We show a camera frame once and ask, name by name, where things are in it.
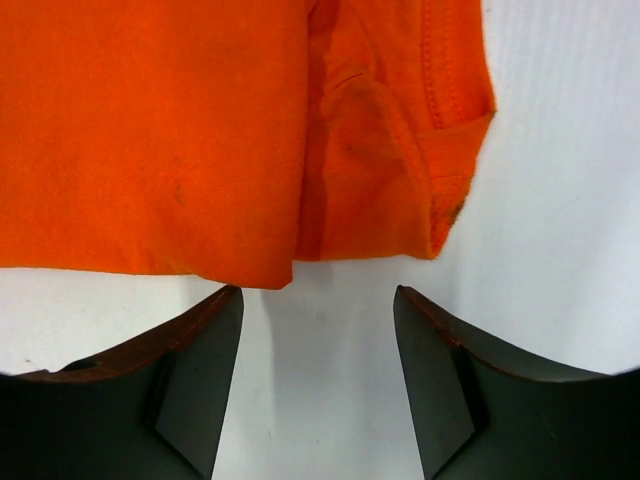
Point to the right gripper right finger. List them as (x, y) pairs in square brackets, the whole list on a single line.
[(483, 408)]

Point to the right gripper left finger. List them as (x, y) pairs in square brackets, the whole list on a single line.
[(151, 407)]

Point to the orange t shirt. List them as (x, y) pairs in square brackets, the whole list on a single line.
[(229, 139)]

